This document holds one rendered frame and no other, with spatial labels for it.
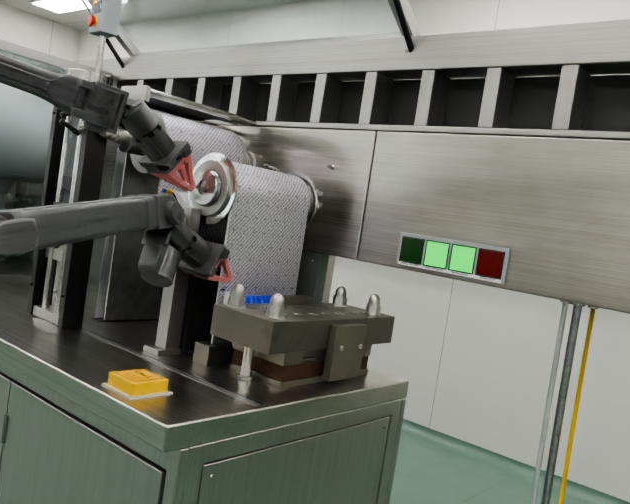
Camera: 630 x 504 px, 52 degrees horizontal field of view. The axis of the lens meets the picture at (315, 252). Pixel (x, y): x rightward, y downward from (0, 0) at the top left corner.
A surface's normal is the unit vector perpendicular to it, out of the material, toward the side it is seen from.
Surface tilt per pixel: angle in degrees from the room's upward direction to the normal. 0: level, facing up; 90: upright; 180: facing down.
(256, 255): 90
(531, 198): 90
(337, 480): 90
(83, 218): 79
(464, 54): 90
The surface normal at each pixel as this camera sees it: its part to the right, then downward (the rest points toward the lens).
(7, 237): 0.94, 0.03
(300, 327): 0.76, 0.15
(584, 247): -0.63, -0.06
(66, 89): 0.08, 0.16
